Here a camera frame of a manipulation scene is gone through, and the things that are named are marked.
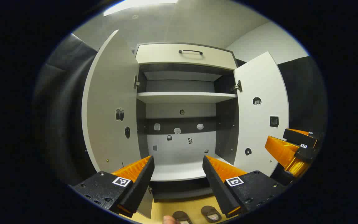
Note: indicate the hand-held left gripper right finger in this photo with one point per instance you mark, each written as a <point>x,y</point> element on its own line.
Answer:
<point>216,186</point>

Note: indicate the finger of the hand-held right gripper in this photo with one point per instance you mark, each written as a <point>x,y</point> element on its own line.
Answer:
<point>297,136</point>
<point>280,151</point>

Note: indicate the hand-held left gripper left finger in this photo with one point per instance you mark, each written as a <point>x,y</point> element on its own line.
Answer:
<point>141,183</point>

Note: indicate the white cabinet door calendar sticker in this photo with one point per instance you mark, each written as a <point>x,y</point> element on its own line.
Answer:
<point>259,137</point>

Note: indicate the brown slip-on shoe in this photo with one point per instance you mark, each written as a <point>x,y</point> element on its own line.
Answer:
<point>211,214</point>
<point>181,216</point>

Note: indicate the white grey shoe cabinet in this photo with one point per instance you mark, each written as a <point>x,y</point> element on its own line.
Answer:
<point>182,155</point>

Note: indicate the white cabinet door camera sticker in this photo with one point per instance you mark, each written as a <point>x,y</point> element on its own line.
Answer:
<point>110,93</point>

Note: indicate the metal door hinge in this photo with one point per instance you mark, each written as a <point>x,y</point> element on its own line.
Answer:
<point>238,86</point>
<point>136,82</point>

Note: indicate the white cabinet shelf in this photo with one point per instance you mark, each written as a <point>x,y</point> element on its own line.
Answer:
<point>185,97</point>

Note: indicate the white cabinet drawer front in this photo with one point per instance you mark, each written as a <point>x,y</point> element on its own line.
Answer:
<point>166,56</point>

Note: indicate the ceiling light panel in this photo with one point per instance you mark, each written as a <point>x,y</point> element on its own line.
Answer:
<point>135,5</point>

